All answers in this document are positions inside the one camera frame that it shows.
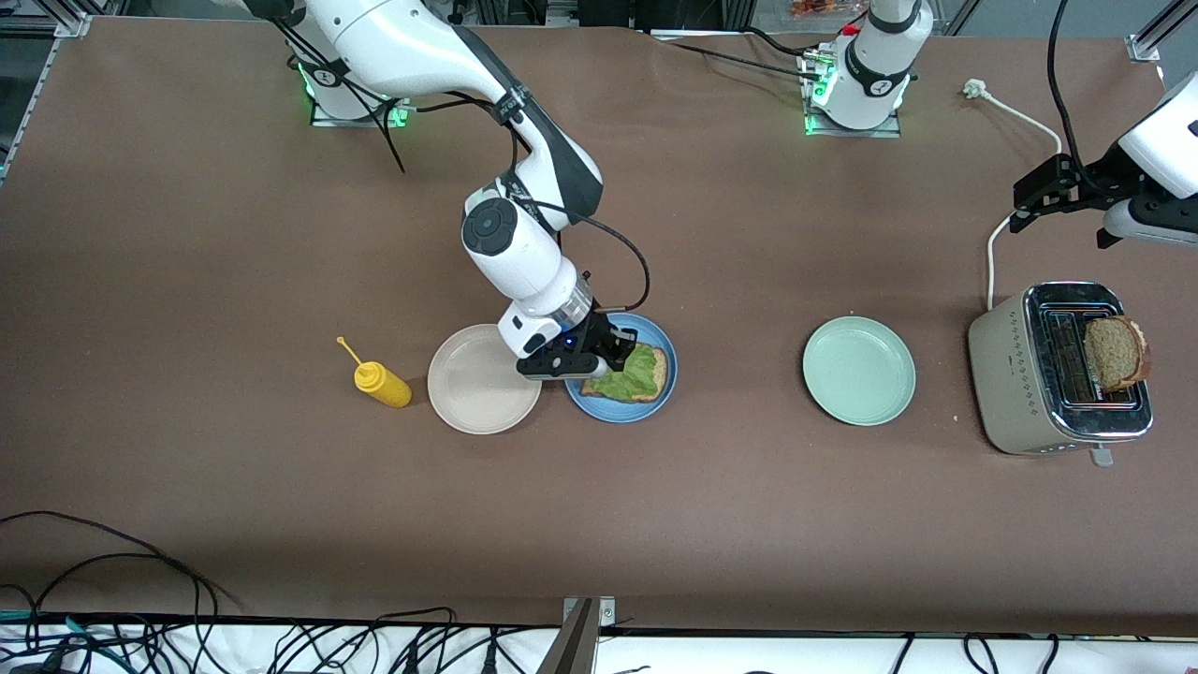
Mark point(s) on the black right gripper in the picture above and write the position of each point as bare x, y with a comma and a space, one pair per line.
599, 334

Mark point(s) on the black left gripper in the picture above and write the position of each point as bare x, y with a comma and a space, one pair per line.
1088, 183

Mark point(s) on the green lettuce leaf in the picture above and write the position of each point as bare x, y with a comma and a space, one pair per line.
629, 376

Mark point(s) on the brown bread slice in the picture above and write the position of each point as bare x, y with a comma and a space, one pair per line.
661, 370
1116, 354

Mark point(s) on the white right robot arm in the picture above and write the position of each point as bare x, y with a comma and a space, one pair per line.
524, 253

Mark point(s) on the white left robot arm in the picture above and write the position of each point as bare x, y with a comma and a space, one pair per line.
870, 75

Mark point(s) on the blue round plate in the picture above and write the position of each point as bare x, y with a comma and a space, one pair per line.
622, 412

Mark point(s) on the beige round plate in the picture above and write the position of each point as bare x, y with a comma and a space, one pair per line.
473, 384

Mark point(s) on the light green round plate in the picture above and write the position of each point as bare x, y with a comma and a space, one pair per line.
859, 371

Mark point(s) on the beige and chrome toaster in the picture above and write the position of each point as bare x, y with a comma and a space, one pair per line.
1006, 374

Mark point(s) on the yellow squeeze sauce bottle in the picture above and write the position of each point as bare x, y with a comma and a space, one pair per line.
386, 386

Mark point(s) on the orange patterned packet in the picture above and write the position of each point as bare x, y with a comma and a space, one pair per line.
824, 7

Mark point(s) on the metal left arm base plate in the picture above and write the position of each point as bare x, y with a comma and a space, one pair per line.
884, 132

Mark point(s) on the aluminium frame rail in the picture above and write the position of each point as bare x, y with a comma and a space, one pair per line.
42, 98
1156, 33

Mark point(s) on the aluminium post with bracket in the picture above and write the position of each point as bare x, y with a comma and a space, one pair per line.
576, 646

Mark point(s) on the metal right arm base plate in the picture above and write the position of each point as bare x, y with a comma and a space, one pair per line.
328, 120

